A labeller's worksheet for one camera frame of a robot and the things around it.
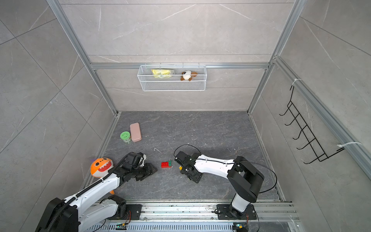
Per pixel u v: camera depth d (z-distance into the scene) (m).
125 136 1.00
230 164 0.49
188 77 0.86
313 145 0.63
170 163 0.89
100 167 0.80
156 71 0.84
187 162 0.62
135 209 0.75
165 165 0.88
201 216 0.73
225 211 0.73
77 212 0.42
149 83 1.00
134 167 0.68
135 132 1.08
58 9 0.69
